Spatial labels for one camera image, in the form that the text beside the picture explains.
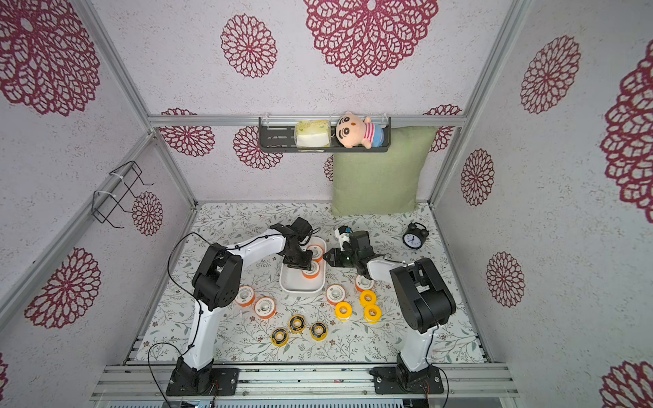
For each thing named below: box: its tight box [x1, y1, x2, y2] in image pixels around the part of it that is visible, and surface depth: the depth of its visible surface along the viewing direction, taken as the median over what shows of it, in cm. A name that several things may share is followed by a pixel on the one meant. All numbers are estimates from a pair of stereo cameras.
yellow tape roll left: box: [335, 300, 353, 323], surface depth 88 cm
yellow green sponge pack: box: [295, 119, 331, 148], surface depth 92 cm
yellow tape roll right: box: [363, 303, 382, 324], surface depth 87 cm
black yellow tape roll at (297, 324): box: [289, 314, 307, 334], surface depth 85 cm
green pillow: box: [330, 125, 440, 216], surface depth 101 cm
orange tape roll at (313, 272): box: [300, 260, 321, 279], surface depth 97 cm
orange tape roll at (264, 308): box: [254, 296, 277, 319], surface depth 89 cm
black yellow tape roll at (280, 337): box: [270, 327, 290, 348], surface depth 83 cm
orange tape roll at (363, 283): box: [354, 274, 375, 293], surface depth 94 cm
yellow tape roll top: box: [359, 289, 377, 307], surface depth 91 cm
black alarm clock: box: [402, 221, 430, 251], surface depth 102 cm
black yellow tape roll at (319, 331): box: [310, 321, 329, 342], surface depth 85 cm
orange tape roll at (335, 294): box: [325, 283, 347, 306], surface depth 92 cm
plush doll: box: [335, 110, 386, 150], surface depth 88 cm
